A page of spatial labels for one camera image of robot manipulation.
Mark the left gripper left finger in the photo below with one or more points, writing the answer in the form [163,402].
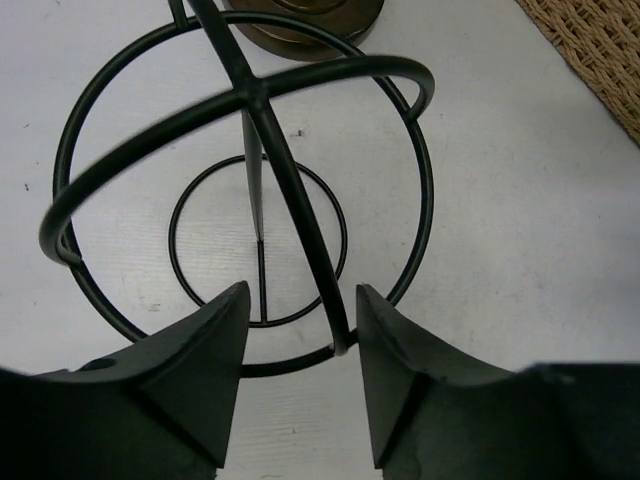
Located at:
[161,408]

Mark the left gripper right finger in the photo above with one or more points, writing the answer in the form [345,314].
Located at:
[435,412]

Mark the wicker basket with liner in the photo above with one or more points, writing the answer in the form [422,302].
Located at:
[599,39]

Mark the black wire hat stand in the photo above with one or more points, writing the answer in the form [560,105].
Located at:
[408,84]

